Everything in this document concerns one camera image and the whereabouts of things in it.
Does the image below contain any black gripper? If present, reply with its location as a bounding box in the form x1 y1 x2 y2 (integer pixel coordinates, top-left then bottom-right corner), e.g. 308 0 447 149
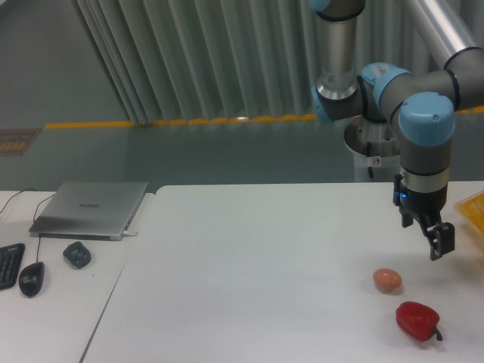
392 174 455 261

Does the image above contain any brown egg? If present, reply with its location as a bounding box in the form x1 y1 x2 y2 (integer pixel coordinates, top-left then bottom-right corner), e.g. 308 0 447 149
373 268 402 292

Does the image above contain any yellow plastic basket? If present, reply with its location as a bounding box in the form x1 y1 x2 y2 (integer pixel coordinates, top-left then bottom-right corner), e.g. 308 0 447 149
454 191 484 241

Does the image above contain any black mouse cable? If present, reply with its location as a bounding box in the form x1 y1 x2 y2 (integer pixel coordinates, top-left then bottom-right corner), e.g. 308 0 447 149
0 188 57 263

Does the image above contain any black computer mouse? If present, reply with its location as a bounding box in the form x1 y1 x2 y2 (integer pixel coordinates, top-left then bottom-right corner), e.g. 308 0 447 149
19 262 45 298

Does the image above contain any silver laptop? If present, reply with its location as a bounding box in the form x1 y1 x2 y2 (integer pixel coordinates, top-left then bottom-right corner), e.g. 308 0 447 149
29 181 148 240

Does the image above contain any grey pleated curtain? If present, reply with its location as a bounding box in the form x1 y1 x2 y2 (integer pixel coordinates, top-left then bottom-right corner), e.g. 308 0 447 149
70 0 443 126

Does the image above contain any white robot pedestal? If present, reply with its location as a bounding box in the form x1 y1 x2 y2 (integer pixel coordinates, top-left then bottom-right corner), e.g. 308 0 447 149
343 116 400 182

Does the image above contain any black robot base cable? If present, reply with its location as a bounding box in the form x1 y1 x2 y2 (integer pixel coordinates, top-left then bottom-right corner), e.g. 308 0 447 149
365 141 375 180

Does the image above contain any red bell pepper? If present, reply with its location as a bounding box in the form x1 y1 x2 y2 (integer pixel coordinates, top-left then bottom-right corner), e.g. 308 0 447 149
396 301 443 342

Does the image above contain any small black device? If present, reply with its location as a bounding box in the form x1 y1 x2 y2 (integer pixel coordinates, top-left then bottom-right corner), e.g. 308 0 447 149
63 241 92 269

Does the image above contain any black keyboard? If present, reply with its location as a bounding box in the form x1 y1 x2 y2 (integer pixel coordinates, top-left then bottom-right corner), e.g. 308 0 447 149
0 243 25 290

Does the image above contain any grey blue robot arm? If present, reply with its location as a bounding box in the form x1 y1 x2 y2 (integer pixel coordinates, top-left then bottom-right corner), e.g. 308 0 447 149
309 1 483 260

